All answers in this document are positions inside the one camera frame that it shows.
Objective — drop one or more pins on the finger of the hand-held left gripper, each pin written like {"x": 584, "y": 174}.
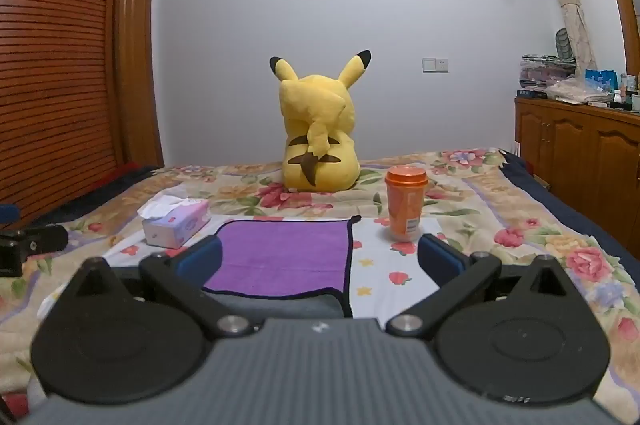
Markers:
{"x": 47, "y": 237}

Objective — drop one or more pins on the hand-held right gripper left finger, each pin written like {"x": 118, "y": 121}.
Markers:
{"x": 204, "y": 255}

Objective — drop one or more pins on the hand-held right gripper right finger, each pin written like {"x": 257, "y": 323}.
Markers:
{"x": 439, "y": 257}

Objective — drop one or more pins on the purple towel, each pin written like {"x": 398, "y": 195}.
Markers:
{"x": 280, "y": 255}

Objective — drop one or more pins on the pink tissue box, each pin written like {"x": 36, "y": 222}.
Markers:
{"x": 175, "y": 222}

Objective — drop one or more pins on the white strawberry print cloth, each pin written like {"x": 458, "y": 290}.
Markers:
{"x": 380, "y": 260}

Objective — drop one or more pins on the orange lidded cup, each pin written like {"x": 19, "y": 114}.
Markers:
{"x": 405, "y": 205}

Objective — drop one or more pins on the dark cloth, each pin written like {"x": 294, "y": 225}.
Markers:
{"x": 100, "y": 190}

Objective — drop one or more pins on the dark blue bedding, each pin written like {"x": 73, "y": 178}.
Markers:
{"x": 540, "y": 185}

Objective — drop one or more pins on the yellow plush toy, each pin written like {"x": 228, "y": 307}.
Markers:
{"x": 317, "y": 130}

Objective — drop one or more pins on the wooden cabinet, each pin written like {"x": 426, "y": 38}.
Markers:
{"x": 575, "y": 140}

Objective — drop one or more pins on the wooden louvred wardrobe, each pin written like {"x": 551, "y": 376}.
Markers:
{"x": 55, "y": 55}

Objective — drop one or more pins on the wooden door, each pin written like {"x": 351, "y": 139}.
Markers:
{"x": 135, "y": 55}

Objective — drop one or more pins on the stack of folded cloths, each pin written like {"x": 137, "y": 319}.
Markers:
{"x": 542, "y": 72}

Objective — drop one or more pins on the beige folded cloth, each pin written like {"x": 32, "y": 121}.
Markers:
{"x": 580, "y": 91}

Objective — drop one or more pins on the small white bottle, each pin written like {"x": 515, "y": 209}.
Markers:
{"x": 618, "y": 99}

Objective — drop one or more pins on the blue box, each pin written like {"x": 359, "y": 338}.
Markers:
{"x": 602, "y": 81}

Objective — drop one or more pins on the black mesh fan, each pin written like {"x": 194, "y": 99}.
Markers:
{"x": 564, "y": 42}

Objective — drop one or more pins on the white wall switch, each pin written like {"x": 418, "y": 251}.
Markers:
{"x": 435, "y": 65}

